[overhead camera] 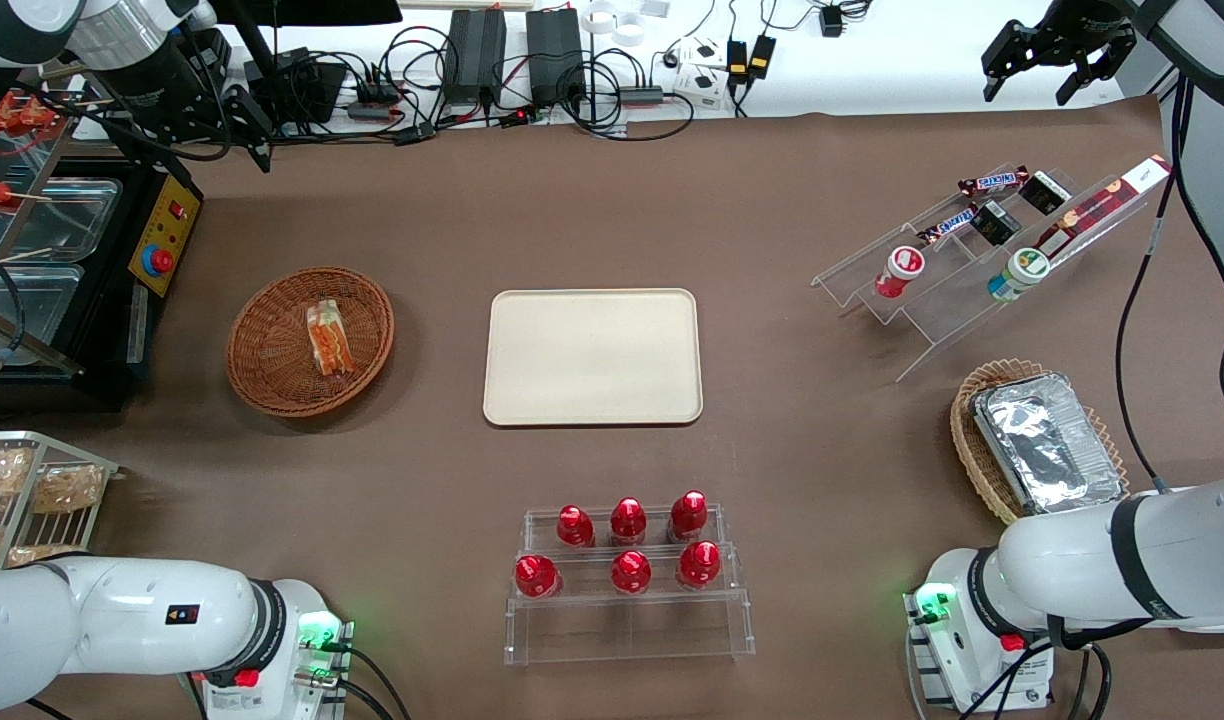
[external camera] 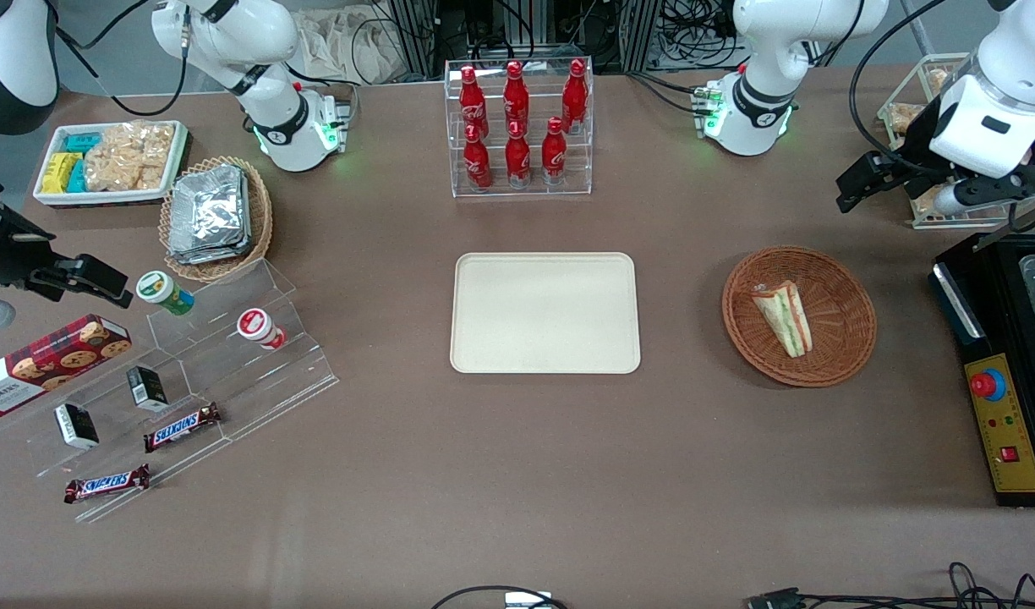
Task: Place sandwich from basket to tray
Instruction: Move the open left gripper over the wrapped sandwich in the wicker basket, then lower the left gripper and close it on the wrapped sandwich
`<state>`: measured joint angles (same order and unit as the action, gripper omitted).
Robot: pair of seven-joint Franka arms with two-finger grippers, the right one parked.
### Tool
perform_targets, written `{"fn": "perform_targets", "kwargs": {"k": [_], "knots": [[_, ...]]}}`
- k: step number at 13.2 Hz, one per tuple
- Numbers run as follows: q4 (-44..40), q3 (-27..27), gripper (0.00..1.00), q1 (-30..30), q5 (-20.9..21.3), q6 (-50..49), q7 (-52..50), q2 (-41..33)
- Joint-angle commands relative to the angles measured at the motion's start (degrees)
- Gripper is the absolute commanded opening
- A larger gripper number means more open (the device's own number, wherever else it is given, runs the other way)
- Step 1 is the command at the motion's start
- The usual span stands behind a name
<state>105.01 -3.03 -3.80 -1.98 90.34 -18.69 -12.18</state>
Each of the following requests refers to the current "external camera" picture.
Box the beige cloth bag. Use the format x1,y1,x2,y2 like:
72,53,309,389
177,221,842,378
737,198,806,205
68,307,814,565
296,7,402,86

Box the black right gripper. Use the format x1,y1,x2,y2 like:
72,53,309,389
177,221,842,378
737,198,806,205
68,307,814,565
0,181,135,309

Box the white rectangular snack tray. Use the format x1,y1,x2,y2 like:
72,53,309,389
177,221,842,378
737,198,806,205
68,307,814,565
32,119,189,208

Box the yellow snack packet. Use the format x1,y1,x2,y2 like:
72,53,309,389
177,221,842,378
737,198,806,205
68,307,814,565
41,151,84,195

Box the black appliance with yellow panel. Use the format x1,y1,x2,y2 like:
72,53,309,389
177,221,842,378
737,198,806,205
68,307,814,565
929,232,1035,509

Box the green lidded snack cup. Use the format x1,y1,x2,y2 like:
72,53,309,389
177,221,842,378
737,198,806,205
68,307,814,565
135,270,196,317

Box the round brown wicker basket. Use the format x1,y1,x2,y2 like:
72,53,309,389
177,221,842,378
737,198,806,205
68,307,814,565
721,245,878,389

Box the clear acrylic stepped display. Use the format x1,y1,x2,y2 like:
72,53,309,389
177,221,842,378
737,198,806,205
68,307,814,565
0,257,342,524

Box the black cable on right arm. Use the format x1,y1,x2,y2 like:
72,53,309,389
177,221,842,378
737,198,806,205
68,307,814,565
55,0,190,118

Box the red cola bottle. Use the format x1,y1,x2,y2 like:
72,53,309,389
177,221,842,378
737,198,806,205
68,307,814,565
505,120,534,189
561,58,590,134
502,60,531,133
463,123,494,192
540,116,568,186
458,64,490,138

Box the red emergency stop button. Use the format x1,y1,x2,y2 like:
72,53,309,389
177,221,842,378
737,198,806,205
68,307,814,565
969,369,1008,403

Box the black cables at arm base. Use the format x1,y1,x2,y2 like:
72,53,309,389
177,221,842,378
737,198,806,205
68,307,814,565
626,71,715,117

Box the black cable with connector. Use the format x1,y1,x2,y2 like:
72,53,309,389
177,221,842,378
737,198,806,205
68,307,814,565
747,561,1035,609

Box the white wire rack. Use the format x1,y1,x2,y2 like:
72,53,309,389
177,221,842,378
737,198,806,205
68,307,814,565
876,52,1035,231

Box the triangle sandwich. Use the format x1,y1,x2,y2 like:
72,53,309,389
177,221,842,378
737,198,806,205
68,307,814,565
751,280,815,359

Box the brown chocolate bar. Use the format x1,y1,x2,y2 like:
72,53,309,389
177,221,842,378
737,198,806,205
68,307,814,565
142,402,223,454
63,463,152,506

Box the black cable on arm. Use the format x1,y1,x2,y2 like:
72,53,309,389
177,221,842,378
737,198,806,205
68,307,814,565
55,0,190,118
848,0,996,174

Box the small black box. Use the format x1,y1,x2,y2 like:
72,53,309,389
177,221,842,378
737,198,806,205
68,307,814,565
126,365,171,414
53,402,101,451

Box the red tartan cookie box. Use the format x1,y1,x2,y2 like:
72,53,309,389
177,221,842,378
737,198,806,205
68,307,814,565
0,313,134,418

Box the black looped cable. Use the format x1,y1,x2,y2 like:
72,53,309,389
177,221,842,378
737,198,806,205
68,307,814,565
431,584,571,609

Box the beige plastic tray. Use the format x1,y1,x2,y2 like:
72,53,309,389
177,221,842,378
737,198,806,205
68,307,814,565
449,251,643,376

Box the oval brown wicker basket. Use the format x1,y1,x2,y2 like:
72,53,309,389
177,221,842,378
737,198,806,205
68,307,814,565
158,155,274,283

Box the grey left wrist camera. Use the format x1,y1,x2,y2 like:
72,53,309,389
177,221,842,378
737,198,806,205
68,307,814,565
934,181,988,217

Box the red lidded snack cup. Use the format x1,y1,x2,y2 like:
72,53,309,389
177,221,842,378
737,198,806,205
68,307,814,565
236,307,288,351

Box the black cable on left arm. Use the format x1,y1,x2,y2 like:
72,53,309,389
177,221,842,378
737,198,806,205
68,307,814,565
848,0,996,174

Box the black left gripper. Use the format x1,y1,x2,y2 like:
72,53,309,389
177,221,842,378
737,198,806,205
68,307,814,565
836,103,1035,213

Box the clear acrylic bottle rack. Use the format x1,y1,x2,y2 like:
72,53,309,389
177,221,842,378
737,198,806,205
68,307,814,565
443,57,595,200

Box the silver foil packet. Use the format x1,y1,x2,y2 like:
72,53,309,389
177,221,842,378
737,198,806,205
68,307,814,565
168,165,250,255
167,235,254,266

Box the tangled black cable bundle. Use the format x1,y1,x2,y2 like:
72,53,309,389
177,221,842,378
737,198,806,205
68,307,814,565
653,0,748,70

